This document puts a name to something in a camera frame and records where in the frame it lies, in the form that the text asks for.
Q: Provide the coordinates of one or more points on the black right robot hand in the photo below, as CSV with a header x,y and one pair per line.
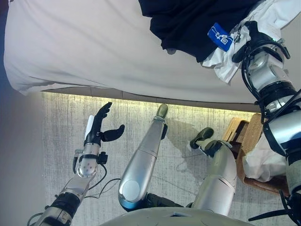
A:
x,y
255,40

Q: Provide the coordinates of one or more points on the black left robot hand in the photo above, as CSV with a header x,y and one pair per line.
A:
x,y
96,127

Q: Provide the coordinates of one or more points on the white garment with black trim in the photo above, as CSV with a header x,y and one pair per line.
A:
x,y
225,63

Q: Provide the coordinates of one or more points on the beige shirt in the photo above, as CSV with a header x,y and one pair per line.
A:
x,y
261,162

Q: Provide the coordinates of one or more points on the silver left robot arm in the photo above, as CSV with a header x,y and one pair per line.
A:
x,y
87,162

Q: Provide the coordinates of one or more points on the tan upholstered bed base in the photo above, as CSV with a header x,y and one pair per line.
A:
x,y
105,92

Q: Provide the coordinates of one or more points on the bed with beige sheet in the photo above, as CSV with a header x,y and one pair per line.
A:
x,y
94,47

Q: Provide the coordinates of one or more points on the brown wicker basket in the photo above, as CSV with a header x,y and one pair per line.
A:
x,y
252,131

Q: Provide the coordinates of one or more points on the blue hang tag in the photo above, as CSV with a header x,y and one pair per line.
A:
x,y
221,37

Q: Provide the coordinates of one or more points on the silver left robot leg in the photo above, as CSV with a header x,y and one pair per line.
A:
x,y
141,164

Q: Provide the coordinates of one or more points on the silver robot leg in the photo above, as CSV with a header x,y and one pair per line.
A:
x,y
141,164
221,179

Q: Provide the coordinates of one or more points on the grey robot torso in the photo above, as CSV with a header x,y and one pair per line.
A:
x,y
164,217

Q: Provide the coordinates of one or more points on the silver right robot leg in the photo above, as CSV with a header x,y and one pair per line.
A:
x,y
221,179

